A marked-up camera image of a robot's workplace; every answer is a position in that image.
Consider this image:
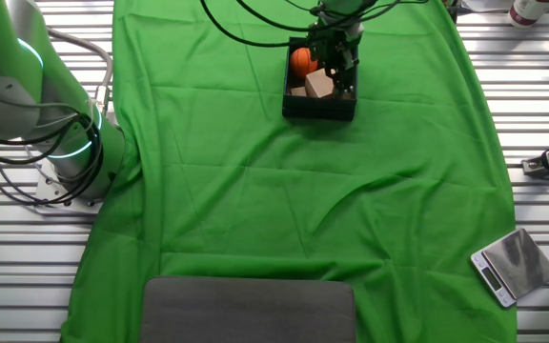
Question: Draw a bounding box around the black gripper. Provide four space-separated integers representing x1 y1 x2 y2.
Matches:
308 18 365 97

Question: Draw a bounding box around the large wooden block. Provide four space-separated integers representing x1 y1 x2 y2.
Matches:
304 68 336 99

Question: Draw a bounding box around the orange toy basketball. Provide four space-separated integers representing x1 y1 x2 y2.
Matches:
289 47 319 80

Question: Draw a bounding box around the dark green gift box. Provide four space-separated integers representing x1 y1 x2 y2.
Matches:
282 36 359 122

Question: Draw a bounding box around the green cloth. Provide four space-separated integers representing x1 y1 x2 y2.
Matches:
59 0 519 343

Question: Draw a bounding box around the white red container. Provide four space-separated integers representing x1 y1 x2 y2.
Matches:
508 0 549 29

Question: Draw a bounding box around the grey fabric cushion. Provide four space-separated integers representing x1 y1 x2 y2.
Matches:
138 274 357 343

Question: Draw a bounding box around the silver digital scale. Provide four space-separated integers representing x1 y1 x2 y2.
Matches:
469 227 549 309

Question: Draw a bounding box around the black cable loop bundle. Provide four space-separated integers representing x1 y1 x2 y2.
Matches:
0 111 105 209

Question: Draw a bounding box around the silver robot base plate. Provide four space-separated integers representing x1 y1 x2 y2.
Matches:
33 156 107 213

